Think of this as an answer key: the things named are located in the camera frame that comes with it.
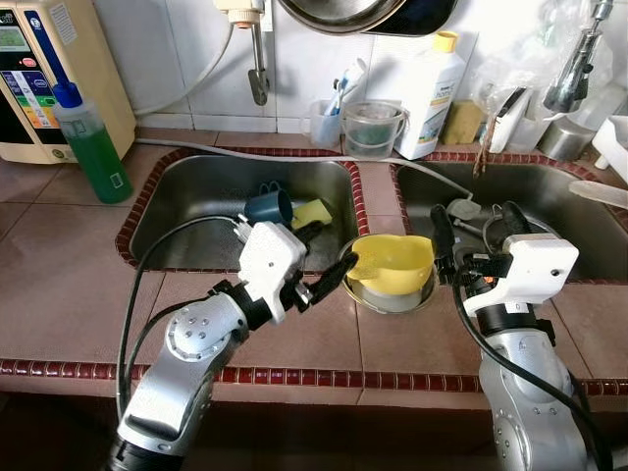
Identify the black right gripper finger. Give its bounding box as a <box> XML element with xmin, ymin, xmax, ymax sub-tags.
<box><xmin>498</xmin><ymin>200</ymin><xmax>534</xmax><ymax>236</ymax></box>
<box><xmin>429</xmin><ymin>202</ymin><xmax>458</xmax><ymax>286</ymax></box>

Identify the blue plastic mug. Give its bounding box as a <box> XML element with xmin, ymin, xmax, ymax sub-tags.
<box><xmin>243</xmin><ymin>182</ymin><xmax>295</xmax><ymax>229</ymax></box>

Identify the stainless steel bowl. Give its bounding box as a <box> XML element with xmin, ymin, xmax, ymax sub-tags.
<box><xmin>339</xmin><ymin>240</ymin><xmax>438</xmax><ymax>315</ymax></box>

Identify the yellow dish sponge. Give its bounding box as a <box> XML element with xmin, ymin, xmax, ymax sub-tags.
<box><xmin>291</xmin><ymin>198</ymin><xmax>335</xmax><ymax>230</ymax></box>

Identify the round metal pot lid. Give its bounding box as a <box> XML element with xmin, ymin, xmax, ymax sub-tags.
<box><xmin>481</xmin><ymin>211</ymin><xmax>570</xmax><ymax>256</ymax></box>

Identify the steel sink basin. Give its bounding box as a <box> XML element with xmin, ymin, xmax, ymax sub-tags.
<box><xmin>118</xmin><ymin>147</ymin><xmax>369</xmax><ymax>274</ymax></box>
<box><xmin>391</xmin><ymin>152</ymin><xmax>628</xmax><ymax>286</ymax></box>

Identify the white plastic holder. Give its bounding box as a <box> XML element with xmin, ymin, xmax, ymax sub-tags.
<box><xmin>491</xmin><ymin>93</ymin><xmax>550</xmax><ymax>153</ymax></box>

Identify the white plastic spatula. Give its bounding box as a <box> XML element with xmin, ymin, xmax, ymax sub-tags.
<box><xmin>569</xmin><ymin>180</ymin><xmax>628</xmax><ymax>209</ymax></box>

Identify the small steel cup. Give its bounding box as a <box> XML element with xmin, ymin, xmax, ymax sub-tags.
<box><xmin>538</xmin><ymin>116</ymin><xmax>595</xmax><ymax>163</ymax></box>

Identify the yellow sponge block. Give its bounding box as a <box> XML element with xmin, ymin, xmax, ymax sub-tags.
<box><xmin>442</xmin><ymin>100</ymin><xmax>484</xmax><ymax>146</ymax></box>

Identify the white dish rack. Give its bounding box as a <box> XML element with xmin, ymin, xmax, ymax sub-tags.
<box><xmin>592</xmin><ymin>116</ymin><xmax>628</xmax><ymax>183</ymax></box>

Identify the white detergent bottle yellow cap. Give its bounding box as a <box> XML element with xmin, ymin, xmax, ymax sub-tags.
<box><xmin>395</xmin><ymin>31</ymin><xmax>467</xmax><ymax>160</ymax></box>

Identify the chrome sink faucet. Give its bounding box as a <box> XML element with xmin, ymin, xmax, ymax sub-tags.
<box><xmin>543</xmin><ymin>0</ymin><xmax>614</xmax><ymax>114</ymax></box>

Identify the dark brown base cabinet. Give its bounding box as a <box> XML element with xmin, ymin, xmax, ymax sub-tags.
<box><xmin>0</xmin><ymin>388</ymin><xmax>628</xmax><ymax>471</ymax></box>

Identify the clear plastic bag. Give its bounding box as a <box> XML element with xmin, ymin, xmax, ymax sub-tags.
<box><xmin>471</xmin><ymin>0</ymin><xmax>628</xmax><ymax>114</ymax></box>

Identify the white blue toothbrush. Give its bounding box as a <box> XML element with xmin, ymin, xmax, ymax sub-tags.
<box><xmin>329</xmin><ymin>57</ymin><xmax>369</xmax><ymax>114</ymax></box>

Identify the beige appliance tube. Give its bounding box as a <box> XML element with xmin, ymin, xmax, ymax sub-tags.
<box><xmin>132</xmin><ymin>20</ymin><xmax>236</xmax><ymax>119</ymax></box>

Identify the hanging steel pan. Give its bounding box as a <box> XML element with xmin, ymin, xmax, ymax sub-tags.
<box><xmin>277</xmin><ymin>0</ymin><xmax>457</xmax><ymax>37</ymax></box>

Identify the green dish soap bottle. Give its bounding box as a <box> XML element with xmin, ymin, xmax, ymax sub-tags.
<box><xmin>51</xmin><ymin>83</ymin><xmax>133</xmax><ymax>205</ymax></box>

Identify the beige water ionizer appliance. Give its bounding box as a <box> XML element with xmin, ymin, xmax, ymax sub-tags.
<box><xmin>0</xmin><ymin>0</ymin><xmax>136</xmax><ymax>165</ymax></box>

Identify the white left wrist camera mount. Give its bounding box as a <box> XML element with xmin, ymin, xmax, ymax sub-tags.
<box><xmin>237</xmin><ymin>221</ymin><xmax>308</xmax><ymax>325</ymax></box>

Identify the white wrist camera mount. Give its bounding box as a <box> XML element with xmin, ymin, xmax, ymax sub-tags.
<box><xmin>237</xmin><ymin>221</ymin><xmax>308</xmax><ymax>325</ymax></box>
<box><xmin>461</xmin><ymin>234</ymin><xmax>580</xmax><ymax>317</ymax></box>

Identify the white water hose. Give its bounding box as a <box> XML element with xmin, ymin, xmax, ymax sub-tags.
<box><xmin>135</xmin><ymin>137</ymin><xmax>482</xmax><ymax>219</ymax></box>

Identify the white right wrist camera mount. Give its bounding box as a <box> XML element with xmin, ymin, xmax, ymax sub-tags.
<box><xmin>461</xmin><ymin>234</ymin><xmax>580</xmax><ymax>317</ymax></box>

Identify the black brush with brown rope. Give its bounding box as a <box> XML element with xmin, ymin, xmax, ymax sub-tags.
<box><xmin>473</xmin><ymin>86</ymin><xmax>531</xmax><ymax>178</ymax></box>

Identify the metal wall tap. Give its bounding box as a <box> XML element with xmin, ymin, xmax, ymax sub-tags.
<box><xmin>214</xmin><ymin>0</ymin><xmax>271</xmax><ymax>107</ymax></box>

